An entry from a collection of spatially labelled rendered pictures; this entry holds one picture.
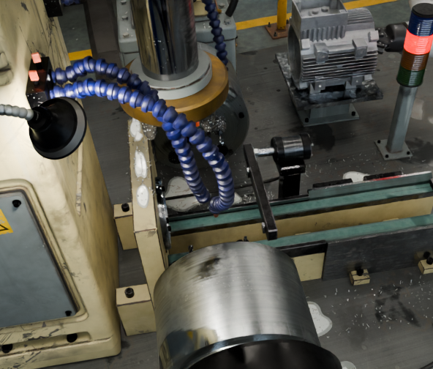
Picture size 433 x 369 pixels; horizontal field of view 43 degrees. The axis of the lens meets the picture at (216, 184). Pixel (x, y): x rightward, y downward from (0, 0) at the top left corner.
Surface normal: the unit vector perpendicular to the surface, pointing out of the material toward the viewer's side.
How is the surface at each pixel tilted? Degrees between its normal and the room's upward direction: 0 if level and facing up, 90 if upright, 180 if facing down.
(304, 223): 90
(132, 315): 90
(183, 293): 36
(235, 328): 2
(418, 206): 90
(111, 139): 0
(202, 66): 0
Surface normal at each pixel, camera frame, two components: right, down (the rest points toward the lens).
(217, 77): -0.06, -0.69
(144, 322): 0.15, 0.70
